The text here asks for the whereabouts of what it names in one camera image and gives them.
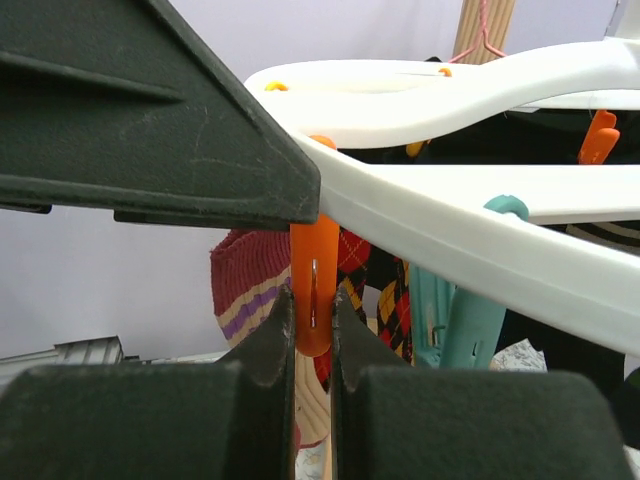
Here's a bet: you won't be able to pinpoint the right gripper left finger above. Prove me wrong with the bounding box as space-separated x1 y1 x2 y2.
1 288 296 479

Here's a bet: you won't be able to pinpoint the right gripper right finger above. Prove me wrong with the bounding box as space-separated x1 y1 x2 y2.
331 291 633 479

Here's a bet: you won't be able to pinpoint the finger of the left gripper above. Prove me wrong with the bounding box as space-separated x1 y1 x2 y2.
1 1 321 230

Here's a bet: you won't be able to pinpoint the maroon beige purple striped sock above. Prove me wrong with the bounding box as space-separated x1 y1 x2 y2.
210 229 331 448

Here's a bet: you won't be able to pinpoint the orange clothes clip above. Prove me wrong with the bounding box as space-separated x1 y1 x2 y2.
290 214 340 357

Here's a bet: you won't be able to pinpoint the white round clip hanger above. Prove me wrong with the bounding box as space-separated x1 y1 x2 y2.
245 1 639 355

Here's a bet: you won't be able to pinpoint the teal clothes clip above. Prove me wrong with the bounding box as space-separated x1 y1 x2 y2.
409 194 530 370

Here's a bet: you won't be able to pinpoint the orange clip on grey sock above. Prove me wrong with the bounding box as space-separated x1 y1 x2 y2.
578 110 620 165

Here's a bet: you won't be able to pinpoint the floral table mat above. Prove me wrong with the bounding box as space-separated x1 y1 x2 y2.
295 339 547 479

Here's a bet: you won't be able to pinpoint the red yellow argyle sock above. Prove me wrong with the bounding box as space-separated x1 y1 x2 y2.
337 229 413 363

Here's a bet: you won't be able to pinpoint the black plain sock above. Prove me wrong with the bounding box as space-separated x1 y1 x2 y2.
357 110 639 448

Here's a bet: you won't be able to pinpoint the black sock brown stripes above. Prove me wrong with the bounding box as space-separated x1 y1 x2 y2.
566 221 639 256

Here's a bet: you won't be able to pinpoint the wooden clothes rack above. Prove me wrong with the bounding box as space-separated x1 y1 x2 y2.
450 0 515 64

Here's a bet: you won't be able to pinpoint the pink wire hanger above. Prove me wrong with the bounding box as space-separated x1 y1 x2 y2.
449 0 506 63

